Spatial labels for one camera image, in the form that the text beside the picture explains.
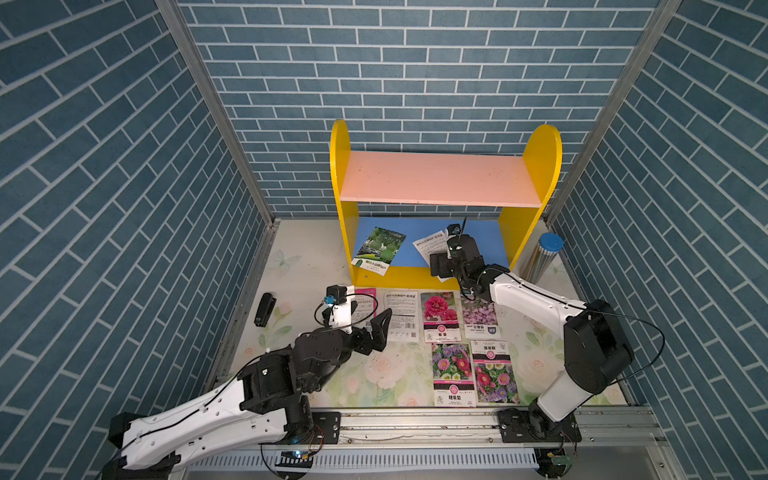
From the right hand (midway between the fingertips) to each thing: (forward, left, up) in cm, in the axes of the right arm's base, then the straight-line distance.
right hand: (446, 256), depth 91 cm
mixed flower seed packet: (-29, -3, -15) cm, 33 cm away
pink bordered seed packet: (-12, +24, -15) cm, 31 cm away
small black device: (-16, +56, -12) cm, 59 cm away
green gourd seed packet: (+1, +21, -1) cm, 21 cm away
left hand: (-27, +15, +13) cm, 34 cm away
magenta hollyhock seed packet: (-13, 0, -15) cm, 19 cm away
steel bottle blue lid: (+2, -30, 0) cm, 30 cm away
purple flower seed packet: (-12, -12, -15) cm, 23 cm away
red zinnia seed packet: (-29, -15, -15) cm, 36 cm away
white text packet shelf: (+4, +4, 0) cm, 6 cm away
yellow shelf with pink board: (+34, +19, -13) cm, 41 cm away
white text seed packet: (-16, +12, -14) cm, 24 cm away
